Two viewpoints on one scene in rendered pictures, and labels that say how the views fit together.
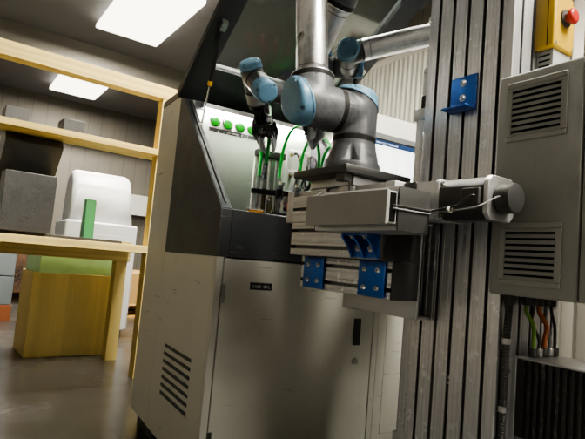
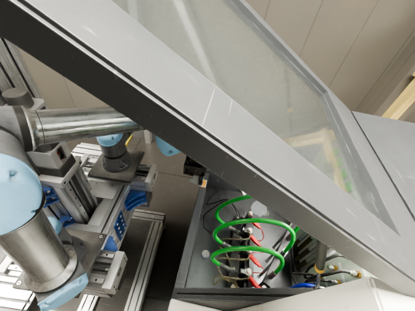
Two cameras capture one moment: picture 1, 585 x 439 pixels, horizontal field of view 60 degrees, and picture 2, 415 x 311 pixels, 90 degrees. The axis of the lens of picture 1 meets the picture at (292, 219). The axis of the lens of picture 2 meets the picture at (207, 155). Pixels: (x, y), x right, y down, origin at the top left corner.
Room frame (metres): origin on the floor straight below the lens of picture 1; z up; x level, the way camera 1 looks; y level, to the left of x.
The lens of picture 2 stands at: (2.14, -0.48, 1.92)
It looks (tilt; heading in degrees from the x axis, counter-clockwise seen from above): 45 degrees down; 124
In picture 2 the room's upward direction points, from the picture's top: 10 degrees clockwise
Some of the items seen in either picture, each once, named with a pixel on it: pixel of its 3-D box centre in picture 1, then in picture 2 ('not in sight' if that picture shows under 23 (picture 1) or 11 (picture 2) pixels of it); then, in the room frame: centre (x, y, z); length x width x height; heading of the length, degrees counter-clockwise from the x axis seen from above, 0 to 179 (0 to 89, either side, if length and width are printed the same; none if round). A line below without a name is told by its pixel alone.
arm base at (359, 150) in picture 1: (353, 156); (115, 155); (1.35, -0.15, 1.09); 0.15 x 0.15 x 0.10
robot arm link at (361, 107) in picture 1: (353, 113); (112, 138); (1.34, -0.14, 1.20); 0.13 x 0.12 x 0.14; 118
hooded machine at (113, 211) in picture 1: (92, 251); not in sight; (4.71, 1.81, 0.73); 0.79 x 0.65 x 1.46; 35
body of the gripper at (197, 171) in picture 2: not in sight; (197, 160); (1.82, -0.06, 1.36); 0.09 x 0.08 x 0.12; 30
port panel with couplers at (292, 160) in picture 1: (299, 175); (336, 281); (2.41, -0.01, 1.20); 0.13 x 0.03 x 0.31; 120
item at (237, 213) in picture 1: (305, 241); (194, 226); (1.85, -0.06, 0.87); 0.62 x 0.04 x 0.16; 120
